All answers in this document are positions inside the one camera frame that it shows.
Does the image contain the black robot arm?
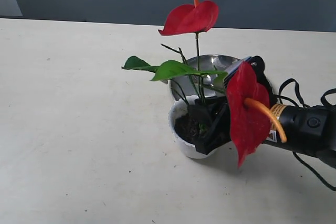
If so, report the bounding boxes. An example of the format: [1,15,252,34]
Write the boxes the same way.
[187,97,335,168]

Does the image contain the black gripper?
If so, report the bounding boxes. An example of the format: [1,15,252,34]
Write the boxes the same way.
[187,97,287,155]

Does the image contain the round steel plate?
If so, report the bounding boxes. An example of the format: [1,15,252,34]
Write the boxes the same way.
[168,55,240,102]

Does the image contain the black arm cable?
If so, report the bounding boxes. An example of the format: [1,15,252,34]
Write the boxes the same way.
[272,78,336,192]

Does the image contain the dark potting soil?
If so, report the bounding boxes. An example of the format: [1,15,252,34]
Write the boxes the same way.
[174,114,209,144]

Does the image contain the artificial red anthurium plant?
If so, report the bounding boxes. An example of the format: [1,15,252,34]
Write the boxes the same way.
[115,0,284,172]

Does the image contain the white scalloped plastic pot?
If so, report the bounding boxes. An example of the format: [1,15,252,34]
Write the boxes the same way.
[168,95,219,159]

